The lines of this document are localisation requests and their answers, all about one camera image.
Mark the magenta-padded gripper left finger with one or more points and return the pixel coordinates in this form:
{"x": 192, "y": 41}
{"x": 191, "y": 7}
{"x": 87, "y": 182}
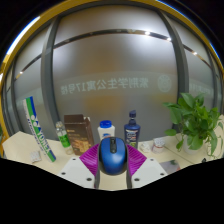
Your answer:
{"x": 90, "y": 160}

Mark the dark blue pump bottle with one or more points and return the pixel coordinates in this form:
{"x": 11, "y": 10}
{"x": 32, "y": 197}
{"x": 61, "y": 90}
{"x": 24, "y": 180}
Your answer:
{"x": 132, "y": 133}

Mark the clear bottle with green label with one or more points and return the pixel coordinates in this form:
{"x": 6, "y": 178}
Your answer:
{"x": 64, "y": 138}

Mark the brown cardboard snack box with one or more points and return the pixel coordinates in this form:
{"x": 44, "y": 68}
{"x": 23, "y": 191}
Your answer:
{"x": 78, "y": 135}

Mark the blue computer mouse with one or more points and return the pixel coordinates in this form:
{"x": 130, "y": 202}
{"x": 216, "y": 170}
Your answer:
{"x": 113, "y": 156}

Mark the crumpled white tissue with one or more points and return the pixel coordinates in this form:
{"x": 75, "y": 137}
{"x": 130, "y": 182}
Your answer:
{"x": 146, "y": 147}

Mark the small black object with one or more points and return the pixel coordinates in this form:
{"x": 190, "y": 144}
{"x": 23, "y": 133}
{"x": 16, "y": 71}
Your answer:
{"x": 204, "y": 160}

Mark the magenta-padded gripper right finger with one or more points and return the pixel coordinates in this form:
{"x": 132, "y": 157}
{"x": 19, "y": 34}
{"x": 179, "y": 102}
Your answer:
{"x": 136, "y": 160}

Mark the white green shuttlecock tube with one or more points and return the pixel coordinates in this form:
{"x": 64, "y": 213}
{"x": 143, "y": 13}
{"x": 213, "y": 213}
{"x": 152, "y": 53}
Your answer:
{"x": 37, "y": 128}

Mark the white bottle with blue cap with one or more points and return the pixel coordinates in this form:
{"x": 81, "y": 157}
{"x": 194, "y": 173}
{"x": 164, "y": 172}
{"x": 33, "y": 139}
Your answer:
{"x": 106, "y": 130}

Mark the green plant in white pot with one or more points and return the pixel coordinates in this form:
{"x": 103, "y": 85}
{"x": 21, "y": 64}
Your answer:
{"x": 195, "y": 123}

